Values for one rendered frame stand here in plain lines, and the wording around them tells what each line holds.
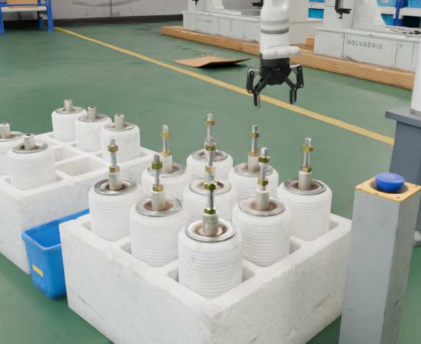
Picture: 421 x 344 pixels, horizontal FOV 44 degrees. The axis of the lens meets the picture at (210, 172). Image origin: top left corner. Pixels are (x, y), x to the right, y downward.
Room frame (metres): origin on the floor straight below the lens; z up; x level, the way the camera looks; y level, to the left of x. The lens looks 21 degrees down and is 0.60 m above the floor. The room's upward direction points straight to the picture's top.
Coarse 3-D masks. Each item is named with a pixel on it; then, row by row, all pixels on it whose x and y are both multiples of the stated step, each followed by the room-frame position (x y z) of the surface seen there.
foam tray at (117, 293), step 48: (96, 240) 0.78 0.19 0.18; (336, 240) 0.78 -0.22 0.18; (96, 288) 0.76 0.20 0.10; (144, 288) 0.66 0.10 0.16; (240, 288) 0.63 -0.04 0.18; (288, 288) 0.69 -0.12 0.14; (336, 288) 0.79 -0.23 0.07; (144, 336) 0.67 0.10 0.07; (192, 336) 0.59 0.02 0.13; (240, 336) 0.61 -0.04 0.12; (288, 336) 0.70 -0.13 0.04
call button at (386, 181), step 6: (378, 174) 0.70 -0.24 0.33; (384, 174) 0.70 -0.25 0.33; (390, 174) 0.70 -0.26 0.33; (396, 174) 0.70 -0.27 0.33; (378, 180) 0.68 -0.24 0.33; (384, 180) 0.68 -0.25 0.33; (390, 180) 0.68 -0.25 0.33; (396, 180) 0.68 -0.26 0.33; (402, 180) 0.68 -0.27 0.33; (378, 186) 0.69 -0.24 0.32; (384, 186) 0.68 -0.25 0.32; (390, 186) 0.67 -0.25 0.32; (396, 186) 0.67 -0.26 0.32
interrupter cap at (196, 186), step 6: (198, 180) 0.87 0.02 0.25; (216, 180) 0.86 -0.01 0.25; (222, 180) 0.87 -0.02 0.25; (192, 186) 0.84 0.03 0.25; (198, 186) 0.84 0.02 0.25; (222, 186) 0.84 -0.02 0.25; (228, 186) 0.84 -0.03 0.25; (198, 192) 0.81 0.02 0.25; (204, 192) 0.81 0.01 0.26; (216, 192) 0.81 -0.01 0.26; (222, 192) 0.81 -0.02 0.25
